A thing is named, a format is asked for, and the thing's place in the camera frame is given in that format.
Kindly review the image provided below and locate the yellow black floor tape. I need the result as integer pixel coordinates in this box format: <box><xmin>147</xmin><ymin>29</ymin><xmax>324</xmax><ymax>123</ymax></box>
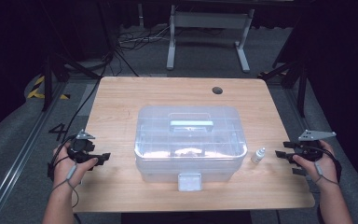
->
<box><xmin>27</xmin><ymin>75</ymin><xmax>71</xmax><ymax>101</ymax></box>

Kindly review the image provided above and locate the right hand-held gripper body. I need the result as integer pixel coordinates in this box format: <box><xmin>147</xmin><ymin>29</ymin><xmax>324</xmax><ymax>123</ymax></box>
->
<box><xmin>293</xmin><ymin>129</ymin><xmax>337</xmax><ymax>163</ymax></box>

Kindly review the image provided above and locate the person's right hand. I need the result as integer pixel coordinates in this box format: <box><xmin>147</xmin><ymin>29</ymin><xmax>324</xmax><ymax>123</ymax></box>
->
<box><xmin>293</xmin><ymin>139</ymin><xmax>339</xmax><ymax>189</ymax></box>

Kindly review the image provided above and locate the grey left wrist strap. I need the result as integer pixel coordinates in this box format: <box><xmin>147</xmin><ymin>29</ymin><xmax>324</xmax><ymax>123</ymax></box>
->
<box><xmin>50</xmin><ymin>163</ymin><xmax>80</xmax><ymax>209</ymax></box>

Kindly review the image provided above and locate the grey wrist strap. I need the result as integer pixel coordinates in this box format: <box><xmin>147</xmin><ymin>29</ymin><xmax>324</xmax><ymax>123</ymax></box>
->
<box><xmin>50</xmin><ymin>163</ymin><xmax>80</xmax><ymax>209</ymax></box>
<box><xmin>310</xmin><ymin>161</ymin><xmax>339</xmax><ymax>188</ymax></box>

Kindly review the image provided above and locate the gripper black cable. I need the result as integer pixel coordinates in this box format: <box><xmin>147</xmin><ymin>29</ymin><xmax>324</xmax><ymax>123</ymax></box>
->
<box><xmin>46</xmin><ymin>54</ymin><xmax>115</xmax><ymax>182</ymax></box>
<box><xmin>313</xmin><ymin>145</ymin><xmax>343</xmax><ymax>224</ymax></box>

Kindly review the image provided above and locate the grey metal desk frame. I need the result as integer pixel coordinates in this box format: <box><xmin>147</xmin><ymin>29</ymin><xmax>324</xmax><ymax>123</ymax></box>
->
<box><xmin>166</xmin><ymin>4</ymin><xmax>255</xmax><ymax>75</ymax></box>

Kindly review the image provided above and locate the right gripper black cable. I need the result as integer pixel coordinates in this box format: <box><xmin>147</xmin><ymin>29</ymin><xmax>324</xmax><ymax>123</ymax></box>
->
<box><xmin>313</xmin><ymin>145</ymin><xmax>343</xmax><ymax>224</ymax></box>

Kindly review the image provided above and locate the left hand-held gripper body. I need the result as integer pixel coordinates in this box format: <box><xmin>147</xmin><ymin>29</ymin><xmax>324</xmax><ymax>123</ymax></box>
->
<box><xmin>66</xmin><ymin>130</ymin><xmax>99</xmax><ymax>164</ymax></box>

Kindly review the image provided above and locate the grey right wrist strap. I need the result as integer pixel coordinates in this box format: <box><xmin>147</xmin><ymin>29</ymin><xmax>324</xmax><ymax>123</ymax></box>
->
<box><xmin>310</xmin><ymin>161</ymin><xmax>339</xmax><ymax>188</ymax></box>

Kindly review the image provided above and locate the clear plastic storage box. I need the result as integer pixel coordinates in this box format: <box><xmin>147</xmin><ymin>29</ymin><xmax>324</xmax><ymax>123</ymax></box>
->
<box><xmin>133</xmin><ymin>105</ymin><xmax>249</xmax><ymax>192</ymax></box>

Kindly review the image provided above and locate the tangle of floor cables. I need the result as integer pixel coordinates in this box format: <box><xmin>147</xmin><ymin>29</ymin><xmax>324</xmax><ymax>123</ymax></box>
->
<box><xmin>116</xmin><ymin>24</ymin><xmax>172</xmax><ymax>52</ymax></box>

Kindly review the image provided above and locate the small white dropper bottle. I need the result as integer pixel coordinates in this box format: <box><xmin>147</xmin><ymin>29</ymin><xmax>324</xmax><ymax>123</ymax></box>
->
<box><xmin>250</xmin><ymin>147</ymin><xmax>267</xmax><ymax>165</ymax></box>

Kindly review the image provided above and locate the person's left hand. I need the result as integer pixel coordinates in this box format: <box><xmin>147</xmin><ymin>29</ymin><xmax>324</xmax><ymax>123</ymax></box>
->
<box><xmin>51</xmin><ymin>142</ymin><xmax>99</xmax><ymax>190</ymax></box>

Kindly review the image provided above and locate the black metal stand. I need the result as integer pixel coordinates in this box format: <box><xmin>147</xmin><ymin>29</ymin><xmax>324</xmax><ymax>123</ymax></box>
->
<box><xmin>41</xmin><ymin>52</ymin><xmax>103</xmax><ymax>112</ymax></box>
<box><xmin>257</xmin><ymin>59</ymin><xmax>309</xmax><ymax>119</ymax></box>

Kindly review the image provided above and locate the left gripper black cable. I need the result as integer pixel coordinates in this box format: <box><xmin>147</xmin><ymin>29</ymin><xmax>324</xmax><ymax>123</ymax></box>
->
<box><xmin>46</xmin><ymin>54</ymin><xmax>115</xmax><ymax>182</ymax></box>

